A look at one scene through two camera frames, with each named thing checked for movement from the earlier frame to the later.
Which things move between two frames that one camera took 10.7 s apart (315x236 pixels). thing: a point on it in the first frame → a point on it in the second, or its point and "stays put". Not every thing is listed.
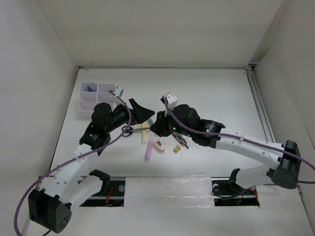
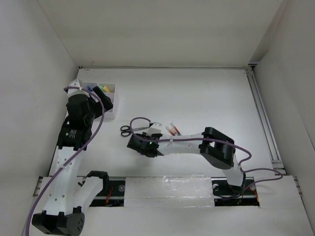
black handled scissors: x=129 y=130 stays put
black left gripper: x=140 y=114 → x=106 y=100
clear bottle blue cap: x=89 y=89 stays put
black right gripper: x=160 y=126 → x=144 y=134
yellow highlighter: x=144 y=132 → x=106 y=89
